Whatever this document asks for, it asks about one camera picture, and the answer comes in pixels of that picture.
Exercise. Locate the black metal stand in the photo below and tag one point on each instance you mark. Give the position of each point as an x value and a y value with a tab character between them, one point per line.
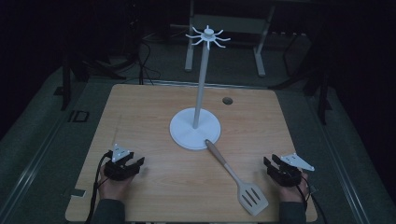
73	71
311	77

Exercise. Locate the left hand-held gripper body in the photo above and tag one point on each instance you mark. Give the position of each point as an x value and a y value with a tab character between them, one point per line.
119	169

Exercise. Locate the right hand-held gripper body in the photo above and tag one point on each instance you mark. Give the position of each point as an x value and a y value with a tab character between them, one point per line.
288	171

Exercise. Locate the person's right hand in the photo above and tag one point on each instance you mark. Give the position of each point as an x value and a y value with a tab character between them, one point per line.
292	190

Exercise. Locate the white utensil rack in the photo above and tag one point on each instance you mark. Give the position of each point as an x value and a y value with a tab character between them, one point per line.
199	102

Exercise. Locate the white metal desk frame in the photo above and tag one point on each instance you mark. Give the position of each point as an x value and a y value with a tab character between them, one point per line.
229	34

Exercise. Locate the person's left hand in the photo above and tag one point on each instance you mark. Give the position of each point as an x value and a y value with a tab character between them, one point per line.
114	187

